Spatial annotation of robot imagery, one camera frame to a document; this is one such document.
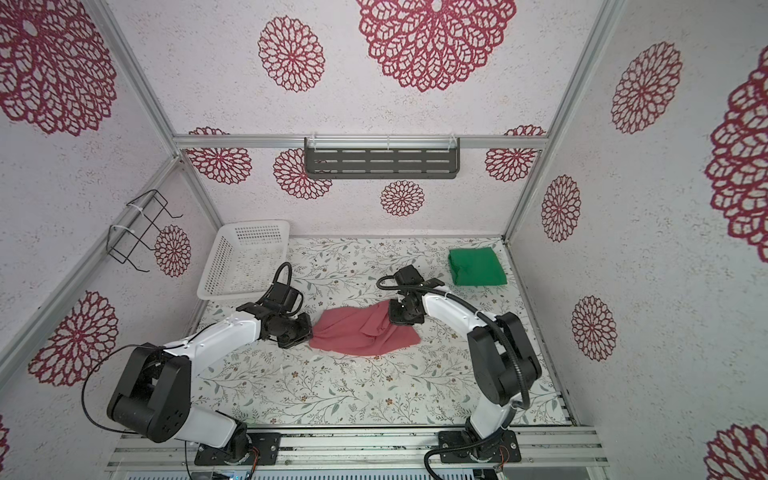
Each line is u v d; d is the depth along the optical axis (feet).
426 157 3.11
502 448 2.38
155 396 1.42
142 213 2.57
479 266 3.59
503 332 1.58
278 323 2.21
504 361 1.54
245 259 3.73
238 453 2.17
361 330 3.02
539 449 2.49
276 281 2.43
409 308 2.55
